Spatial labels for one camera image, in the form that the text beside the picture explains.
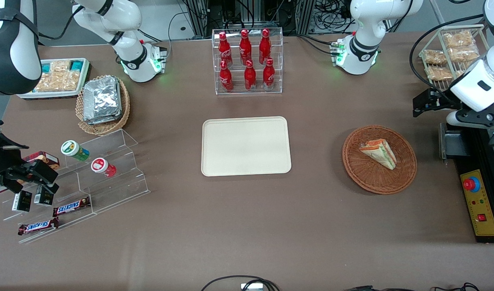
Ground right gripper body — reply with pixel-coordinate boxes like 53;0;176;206
0;120;29;175

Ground triangle sandwich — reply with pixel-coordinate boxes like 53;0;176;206
359;139;397;171

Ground oval light wicker basket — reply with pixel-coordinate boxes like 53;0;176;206
76;74;131;136

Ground round brown wicker basket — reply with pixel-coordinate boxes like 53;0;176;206
342;124;418;195

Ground beige plastic tray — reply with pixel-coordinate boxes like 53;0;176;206
201;116;292;177

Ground brown chocolate box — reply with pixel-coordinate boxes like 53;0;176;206
23;150;61;171

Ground small black box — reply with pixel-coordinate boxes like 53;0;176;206
34;185;55;207
11;190;33;213

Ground green can with white lid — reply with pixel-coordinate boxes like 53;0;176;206
61;140;90;162

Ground Snickers chocolate bar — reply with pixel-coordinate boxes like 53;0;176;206
53;196;91;217
17;217;60;236

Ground black control machine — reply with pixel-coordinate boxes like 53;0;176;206
439;116;494;244

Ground red can with white lid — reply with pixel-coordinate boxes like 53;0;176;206
90;158;118;178

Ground clear acrylic stepped stand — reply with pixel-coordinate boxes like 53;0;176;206
2;129;151;245

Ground white plastic bin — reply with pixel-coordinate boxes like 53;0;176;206
17;58;91;100

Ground silver foil pack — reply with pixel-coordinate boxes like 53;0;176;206
83;76;122;120
85;111;123;125

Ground clear cracker bag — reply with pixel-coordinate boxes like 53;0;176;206
34;72;60;93
51;60;72;74
57;71;81;92

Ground red emergency stop button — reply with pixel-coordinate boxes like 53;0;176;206
462;176;481;194

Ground yellow control panel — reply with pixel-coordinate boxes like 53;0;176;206
460;169;494;237

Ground clear acrylic bottle rack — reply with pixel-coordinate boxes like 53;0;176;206
212;27;284;96

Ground red cola bottle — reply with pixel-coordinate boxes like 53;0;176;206
244;60;257;92
263;58;276;91
259;28;272;65
219;61;234;93
218;32;233;67
239;29;252;66

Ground brown table cover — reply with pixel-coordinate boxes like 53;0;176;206
0;32;494;291

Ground metal equipment rack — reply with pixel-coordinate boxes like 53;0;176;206
184;0;317;39

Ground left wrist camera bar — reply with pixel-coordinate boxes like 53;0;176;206
446;110;494;131

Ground black left wrist camera cable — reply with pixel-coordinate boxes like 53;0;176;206
409;14;487;108

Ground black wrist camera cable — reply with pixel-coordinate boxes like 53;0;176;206
409;14;487;108
38;5;86;41

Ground white wire rack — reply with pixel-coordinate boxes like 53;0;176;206
418;24;490;93

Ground black arm base cables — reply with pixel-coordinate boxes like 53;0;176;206
294;33;341;55

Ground tangled black cables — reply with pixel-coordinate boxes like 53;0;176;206
311;0;355;35

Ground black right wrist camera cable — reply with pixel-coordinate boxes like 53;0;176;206
38;5;86;41

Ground black cable at table edge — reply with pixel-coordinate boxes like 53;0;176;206
343;285;393;291
444;282;480;291

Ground long black hub cable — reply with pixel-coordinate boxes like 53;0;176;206
200;274;281;291

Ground black looped cable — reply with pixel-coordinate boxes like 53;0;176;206
240;278;272;291

